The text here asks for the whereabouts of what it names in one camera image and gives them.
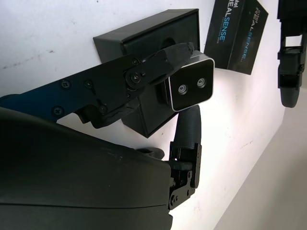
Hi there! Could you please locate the small silver RealSense camera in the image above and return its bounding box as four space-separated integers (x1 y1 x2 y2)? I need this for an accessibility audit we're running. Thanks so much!
167 49 215 112

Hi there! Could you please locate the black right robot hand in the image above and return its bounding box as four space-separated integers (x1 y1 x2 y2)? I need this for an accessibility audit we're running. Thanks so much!
0 42 203 230

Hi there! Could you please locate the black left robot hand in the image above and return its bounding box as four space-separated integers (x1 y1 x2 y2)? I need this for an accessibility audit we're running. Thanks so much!
277 0 307 109

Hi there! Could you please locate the black foam-lined camera box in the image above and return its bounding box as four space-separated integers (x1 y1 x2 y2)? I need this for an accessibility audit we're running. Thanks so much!
93 9 200 138

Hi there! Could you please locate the black RealSense box lid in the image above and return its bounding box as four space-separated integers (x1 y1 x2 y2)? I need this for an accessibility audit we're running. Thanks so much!
203 0 269 76

